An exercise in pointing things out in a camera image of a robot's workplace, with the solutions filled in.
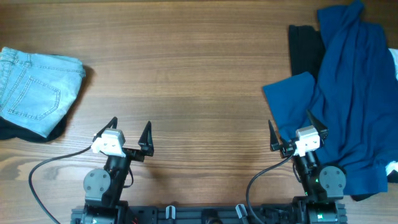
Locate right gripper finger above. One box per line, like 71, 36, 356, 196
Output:
268, 120, 286, 151
306, 110, 328, 146

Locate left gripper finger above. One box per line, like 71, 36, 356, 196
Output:
138, 121, 154, 156
93, 117, 118, 141

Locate blue t-shirt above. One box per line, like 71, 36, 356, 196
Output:
264, 1, 397, 195

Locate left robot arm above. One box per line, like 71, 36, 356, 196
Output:
71, 117, 154, 224

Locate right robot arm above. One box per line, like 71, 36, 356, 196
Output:
264, 111, 348, 224

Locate folded light denim shorts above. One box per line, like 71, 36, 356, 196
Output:
1, 47, 86, 138

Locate black garment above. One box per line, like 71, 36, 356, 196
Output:
288, 25, 326, 81

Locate dark garment under shorts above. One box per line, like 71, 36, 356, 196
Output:
1, 115, 68, 143

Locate white garment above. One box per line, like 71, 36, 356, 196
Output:
386, 48, 397, 175

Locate left black cable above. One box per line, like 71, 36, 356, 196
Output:
28, 145, 93, 224

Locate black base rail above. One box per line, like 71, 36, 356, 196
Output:
70, 203, 348, 224

